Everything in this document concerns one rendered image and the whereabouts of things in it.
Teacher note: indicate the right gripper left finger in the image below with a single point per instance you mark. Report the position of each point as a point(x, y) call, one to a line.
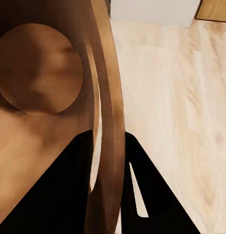
point(56, 204)

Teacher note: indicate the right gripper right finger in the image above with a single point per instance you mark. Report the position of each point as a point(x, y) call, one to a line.
point(166, 215)

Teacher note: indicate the trash can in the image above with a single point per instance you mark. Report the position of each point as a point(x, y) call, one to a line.
point(56, 56)

